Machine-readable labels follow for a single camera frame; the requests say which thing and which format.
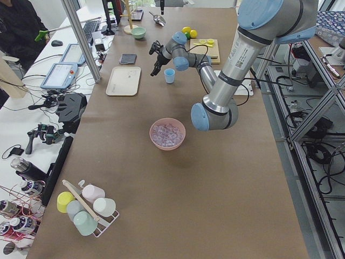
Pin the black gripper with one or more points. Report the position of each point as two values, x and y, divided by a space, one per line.
160 59

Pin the clear ice cubes pile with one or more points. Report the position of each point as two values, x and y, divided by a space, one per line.
166 135

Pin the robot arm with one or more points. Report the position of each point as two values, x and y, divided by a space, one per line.
259 24

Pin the steel ice scoop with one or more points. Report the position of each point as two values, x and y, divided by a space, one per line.
158 19

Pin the wooden cup tree stand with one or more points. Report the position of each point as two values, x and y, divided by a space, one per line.
128 14

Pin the light blue cup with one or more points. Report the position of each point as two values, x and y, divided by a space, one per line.
169 75

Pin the pink cup in rack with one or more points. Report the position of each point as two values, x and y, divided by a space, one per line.
92 192

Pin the white cup in rack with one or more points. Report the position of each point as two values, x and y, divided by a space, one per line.
104 206

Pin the yellow cup in rack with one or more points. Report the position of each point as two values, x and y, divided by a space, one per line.
63 199

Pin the grey cup in rack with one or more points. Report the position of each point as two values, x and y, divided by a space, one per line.
73 208

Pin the mint cup in rack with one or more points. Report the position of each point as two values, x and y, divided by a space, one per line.
85 223

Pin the mint green bowl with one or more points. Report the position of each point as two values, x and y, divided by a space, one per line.
138 32

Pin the yellow lemon far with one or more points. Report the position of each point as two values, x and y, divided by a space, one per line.
186 29

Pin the yellow lemon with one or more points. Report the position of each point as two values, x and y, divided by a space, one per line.
186 29
193 34

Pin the yellow lemon near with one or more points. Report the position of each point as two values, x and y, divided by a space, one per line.
193 34

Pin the grey folded cloth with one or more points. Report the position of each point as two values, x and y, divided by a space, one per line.
128 59

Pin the lemon half upper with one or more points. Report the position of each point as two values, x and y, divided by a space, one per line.
210 41

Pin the yellow plastic knife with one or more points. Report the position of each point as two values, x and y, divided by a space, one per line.
203 44

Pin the bamboo cutting board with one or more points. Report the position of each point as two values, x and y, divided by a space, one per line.
212 52

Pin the cream rabbit tray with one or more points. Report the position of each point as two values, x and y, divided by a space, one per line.
123 81

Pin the blue teach pendant far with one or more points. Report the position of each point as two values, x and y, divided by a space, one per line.
73 54

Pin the blue teach pendant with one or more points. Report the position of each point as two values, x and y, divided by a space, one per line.
60 76
73 54

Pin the pink bowl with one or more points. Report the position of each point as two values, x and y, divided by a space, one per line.
176 123

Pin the blue teach pendant near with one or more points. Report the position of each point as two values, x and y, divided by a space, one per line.
60 76

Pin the black thermos bottle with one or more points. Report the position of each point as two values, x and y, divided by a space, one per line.
27 170

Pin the aluminium frame post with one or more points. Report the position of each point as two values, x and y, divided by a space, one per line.
81 38

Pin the white wire cup rack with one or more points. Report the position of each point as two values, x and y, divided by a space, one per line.
103 222

